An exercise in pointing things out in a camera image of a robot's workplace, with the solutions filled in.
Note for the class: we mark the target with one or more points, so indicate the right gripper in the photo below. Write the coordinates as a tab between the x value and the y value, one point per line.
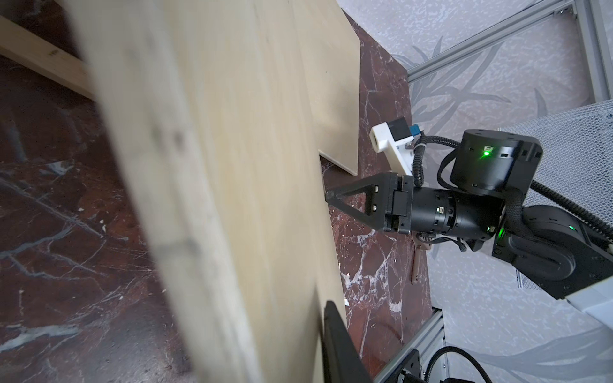
375	202

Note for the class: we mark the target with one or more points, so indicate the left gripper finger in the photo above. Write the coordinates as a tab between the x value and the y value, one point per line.
341	361

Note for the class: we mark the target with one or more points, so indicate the wooden board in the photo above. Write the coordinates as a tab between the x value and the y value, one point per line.
331	58
207	111

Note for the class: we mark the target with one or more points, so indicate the wooden easel frame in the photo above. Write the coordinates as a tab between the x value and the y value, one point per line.
35	53

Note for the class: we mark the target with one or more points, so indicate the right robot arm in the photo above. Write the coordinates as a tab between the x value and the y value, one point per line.
482	189

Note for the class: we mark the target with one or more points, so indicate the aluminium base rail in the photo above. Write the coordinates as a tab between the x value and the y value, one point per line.
410	362

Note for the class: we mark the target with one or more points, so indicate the white wire basket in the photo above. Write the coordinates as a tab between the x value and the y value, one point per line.
577	159

